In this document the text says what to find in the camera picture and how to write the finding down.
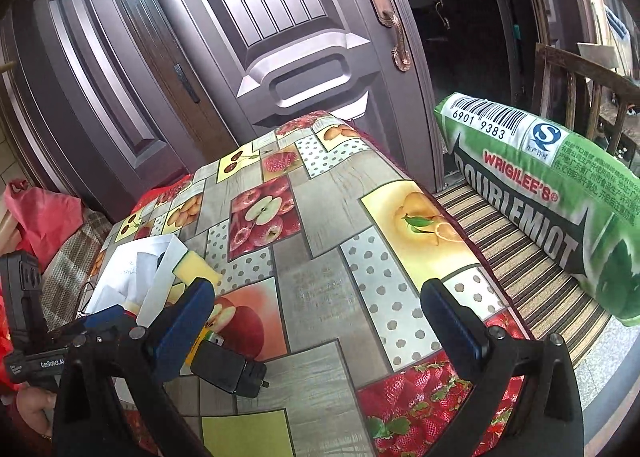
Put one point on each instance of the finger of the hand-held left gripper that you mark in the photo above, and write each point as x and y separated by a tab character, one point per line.
105	317

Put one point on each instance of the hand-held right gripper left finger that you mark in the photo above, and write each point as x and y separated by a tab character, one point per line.
182	332

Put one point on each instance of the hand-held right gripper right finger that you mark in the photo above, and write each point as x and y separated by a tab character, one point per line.
452	332

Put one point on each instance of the black power adapter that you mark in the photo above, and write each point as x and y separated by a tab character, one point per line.
220	367

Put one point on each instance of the white cardboard box tray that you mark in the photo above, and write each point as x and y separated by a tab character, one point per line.
125	267

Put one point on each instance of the person's left hand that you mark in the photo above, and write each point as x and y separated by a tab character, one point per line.
35	407

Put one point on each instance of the yellow green packet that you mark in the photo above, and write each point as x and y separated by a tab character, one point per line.
196	349

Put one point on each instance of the red patterned clothing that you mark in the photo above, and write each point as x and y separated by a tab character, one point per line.
4	337

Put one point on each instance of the plaid blanket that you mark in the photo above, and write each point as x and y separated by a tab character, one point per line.
75	257

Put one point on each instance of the pale yellow sponge block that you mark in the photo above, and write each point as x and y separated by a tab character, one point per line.
197	267

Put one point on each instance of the red plastic bag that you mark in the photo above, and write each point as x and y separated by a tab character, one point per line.
45	217

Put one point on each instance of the striped bench mat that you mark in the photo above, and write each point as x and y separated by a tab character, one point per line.
525	257

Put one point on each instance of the fruit printed tablecloth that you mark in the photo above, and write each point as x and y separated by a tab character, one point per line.
320	287

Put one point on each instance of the green printed pillow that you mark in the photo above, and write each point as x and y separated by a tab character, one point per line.
525	172

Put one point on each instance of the brown panelled door leaf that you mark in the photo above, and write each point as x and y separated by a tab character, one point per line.
100	87

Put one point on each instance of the wooden chair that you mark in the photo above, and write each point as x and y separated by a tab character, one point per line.
585	87

